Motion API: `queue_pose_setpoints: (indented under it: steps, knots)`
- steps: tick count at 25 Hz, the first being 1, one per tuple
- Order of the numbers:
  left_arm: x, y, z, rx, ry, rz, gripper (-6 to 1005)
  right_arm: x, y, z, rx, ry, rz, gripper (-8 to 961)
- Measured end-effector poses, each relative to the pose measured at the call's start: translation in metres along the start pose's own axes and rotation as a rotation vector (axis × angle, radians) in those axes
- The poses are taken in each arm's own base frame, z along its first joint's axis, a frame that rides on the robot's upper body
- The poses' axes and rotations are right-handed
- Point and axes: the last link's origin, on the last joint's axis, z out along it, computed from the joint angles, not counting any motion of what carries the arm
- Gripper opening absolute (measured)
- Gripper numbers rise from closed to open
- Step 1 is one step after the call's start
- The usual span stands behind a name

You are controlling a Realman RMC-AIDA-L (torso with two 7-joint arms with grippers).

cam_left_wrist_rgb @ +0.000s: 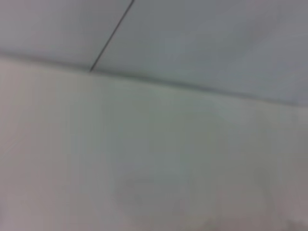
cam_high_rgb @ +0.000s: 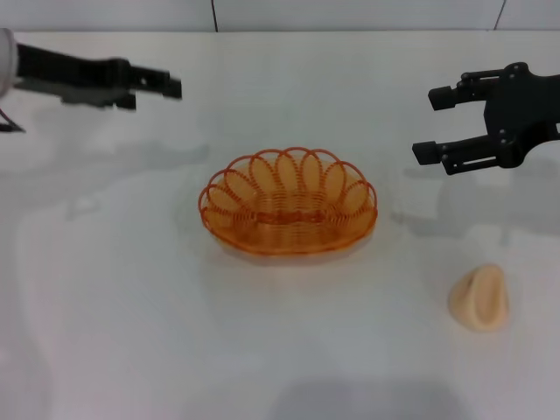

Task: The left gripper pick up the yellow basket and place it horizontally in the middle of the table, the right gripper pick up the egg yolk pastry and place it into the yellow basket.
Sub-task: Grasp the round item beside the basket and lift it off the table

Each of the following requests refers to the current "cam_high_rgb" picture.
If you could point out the orange woven plastic basket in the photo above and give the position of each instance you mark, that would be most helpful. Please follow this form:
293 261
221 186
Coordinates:
284 227

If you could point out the beige toy bun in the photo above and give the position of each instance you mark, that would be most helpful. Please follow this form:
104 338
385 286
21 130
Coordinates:
481 302

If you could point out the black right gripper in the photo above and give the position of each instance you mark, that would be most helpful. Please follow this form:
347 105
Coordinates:
520 114

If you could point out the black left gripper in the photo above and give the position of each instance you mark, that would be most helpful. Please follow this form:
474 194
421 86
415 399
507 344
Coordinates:
74 72

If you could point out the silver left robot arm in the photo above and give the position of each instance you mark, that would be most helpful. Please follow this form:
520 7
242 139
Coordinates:
6 61

